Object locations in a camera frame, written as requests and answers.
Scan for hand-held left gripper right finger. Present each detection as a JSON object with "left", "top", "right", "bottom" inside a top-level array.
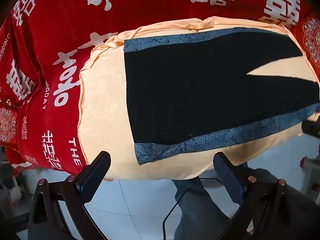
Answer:
[{"left": 212, "top": 152, "right": 300, "bottom": 240}]

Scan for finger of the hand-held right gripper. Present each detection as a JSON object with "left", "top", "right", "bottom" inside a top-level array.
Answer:
[{"left": 301, "top": 119, "right": 320, "bottom": 137}]

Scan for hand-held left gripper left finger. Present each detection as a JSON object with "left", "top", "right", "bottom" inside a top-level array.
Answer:
[{"left": 27, "top": 151, "right": 112, "bottom": 240}]

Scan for black pants with blue trim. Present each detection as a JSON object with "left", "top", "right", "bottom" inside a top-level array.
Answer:
[{"left": 124, "top": 24, "right": 320, "bottom": 166}]

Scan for person's jeans leg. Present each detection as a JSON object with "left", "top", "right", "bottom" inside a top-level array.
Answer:
[{"left": 172, "top": 162, "right": 248, "bottom": 240}]

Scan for peach cloth sheet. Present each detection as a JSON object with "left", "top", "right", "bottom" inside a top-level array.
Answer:
[{"left": 77, "top": 16, "right": 320, "bottom": 182}]

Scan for red printed blanket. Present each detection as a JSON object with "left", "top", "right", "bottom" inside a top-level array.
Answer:
[{"left": 0, "top": 0, "right": 320, "bottom": 178}]

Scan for black cable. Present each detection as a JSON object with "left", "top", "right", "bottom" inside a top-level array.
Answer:
[{"left": 162, "top": 177, "right": 218, "bottom": 240}]

